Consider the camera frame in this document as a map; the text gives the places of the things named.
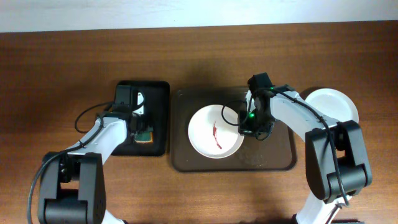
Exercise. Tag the pink plate with red stain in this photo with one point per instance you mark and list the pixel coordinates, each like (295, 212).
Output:
(211, 134)

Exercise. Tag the green and orange sponge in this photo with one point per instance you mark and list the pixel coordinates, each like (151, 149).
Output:
(145, 137)

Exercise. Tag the black small tray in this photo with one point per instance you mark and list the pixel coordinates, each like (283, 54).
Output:
(157, 94)

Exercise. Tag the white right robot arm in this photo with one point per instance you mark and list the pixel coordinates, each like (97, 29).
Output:
(336, 159)

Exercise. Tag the brown serving tray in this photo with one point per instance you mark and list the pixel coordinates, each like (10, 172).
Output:
(277, 152)

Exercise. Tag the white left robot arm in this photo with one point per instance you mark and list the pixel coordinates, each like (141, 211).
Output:
(72, 187)

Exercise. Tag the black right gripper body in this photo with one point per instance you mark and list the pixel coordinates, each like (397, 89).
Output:
(253, 131)

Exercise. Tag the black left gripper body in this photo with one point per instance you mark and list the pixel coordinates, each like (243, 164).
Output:
(140, 128)

